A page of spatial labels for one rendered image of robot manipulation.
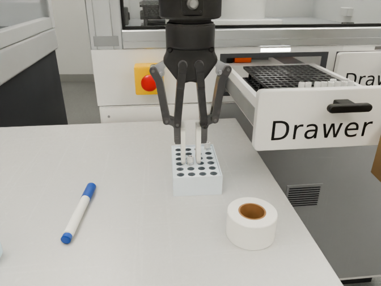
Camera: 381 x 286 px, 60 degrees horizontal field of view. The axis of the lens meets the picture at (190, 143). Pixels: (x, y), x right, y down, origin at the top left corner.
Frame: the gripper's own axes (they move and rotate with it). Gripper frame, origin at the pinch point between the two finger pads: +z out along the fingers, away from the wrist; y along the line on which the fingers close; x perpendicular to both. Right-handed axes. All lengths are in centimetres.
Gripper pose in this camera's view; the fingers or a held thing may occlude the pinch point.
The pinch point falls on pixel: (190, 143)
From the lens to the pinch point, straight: 58.0
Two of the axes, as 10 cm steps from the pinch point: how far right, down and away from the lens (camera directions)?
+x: -0.7, -4.3, 9.0
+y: 10.0, -0.3, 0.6
